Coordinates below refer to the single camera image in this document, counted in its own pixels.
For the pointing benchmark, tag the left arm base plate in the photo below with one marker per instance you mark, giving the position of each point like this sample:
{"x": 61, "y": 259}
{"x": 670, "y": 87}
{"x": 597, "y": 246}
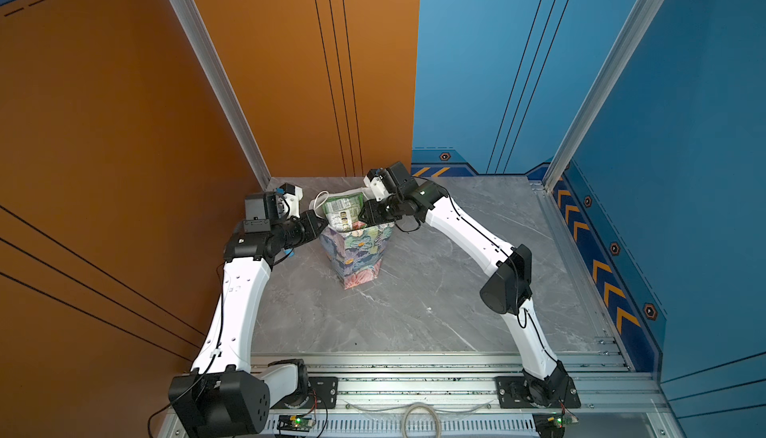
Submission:
{"x": 322, "y": 391}

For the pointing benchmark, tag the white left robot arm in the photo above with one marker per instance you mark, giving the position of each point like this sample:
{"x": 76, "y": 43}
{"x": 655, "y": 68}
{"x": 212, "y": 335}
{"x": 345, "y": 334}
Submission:
{"x": 220, "y": 396}

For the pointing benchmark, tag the floral paper gift bag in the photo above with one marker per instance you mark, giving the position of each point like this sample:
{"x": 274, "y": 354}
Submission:
{"x": 355, "y": 256}

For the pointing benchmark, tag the aluminium frame rail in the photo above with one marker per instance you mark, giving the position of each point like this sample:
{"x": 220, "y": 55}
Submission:
{"x": 453, "y": 394}

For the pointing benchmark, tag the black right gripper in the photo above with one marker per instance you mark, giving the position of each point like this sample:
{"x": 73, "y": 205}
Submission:
{"x": 373, "y": 216}

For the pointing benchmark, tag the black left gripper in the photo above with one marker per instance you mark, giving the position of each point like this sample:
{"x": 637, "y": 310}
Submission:
{"x": 305, "y": 220}

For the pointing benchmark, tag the right circuit board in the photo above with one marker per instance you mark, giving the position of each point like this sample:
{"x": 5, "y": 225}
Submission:
{"x": 554, "y": 425}

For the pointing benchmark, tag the green snack bag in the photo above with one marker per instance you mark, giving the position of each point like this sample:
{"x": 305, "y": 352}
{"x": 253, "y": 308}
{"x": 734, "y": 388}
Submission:
{"x": 343, "y": 212}

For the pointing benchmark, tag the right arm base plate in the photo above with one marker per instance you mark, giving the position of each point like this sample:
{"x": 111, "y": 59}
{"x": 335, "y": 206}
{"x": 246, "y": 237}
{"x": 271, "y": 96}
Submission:
{"x": 518, "y": 392}

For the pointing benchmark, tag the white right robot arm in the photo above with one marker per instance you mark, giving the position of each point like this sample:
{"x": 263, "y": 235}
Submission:
{"x": 508, "y": 289}

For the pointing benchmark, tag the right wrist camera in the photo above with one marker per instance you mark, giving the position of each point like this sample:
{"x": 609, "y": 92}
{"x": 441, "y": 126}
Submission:
{"x": 378, "y": 185}

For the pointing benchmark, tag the green circuit board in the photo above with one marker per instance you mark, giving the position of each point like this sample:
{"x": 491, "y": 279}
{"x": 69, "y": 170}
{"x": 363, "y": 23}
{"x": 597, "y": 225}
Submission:
{"x": 295, "y": 425}

